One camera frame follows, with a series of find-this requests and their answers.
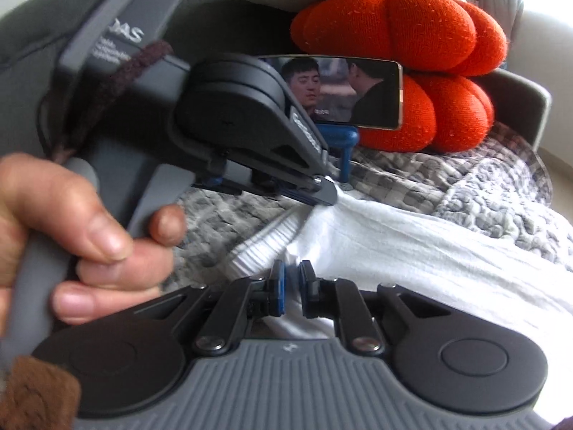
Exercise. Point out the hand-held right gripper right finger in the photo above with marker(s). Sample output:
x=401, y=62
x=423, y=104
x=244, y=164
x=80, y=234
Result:
x=306, y=289

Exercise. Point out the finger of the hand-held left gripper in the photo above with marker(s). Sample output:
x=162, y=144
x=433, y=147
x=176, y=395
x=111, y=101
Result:
x=324, y=195

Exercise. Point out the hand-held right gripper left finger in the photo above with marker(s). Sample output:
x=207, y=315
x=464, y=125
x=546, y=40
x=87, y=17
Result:
x=281, y=286

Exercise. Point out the grey checked quilted blanket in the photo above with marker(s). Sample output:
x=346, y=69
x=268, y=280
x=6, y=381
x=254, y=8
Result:
x=470, y=188

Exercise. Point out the smartphone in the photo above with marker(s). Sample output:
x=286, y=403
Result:
x=349, y=89

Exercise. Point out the white pants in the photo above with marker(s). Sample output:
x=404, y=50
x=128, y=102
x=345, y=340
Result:
x=403, y=255

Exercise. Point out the blue phone stand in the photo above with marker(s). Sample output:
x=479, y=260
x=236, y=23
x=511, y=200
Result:
x=342, y=139

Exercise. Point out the orange pumpkin cushion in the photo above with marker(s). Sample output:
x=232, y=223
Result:
x=403, y=31

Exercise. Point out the person's left hand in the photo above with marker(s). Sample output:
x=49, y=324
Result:
x=53, y=201

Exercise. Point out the grey sofa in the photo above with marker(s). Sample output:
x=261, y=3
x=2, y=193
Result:
x=36, y=22

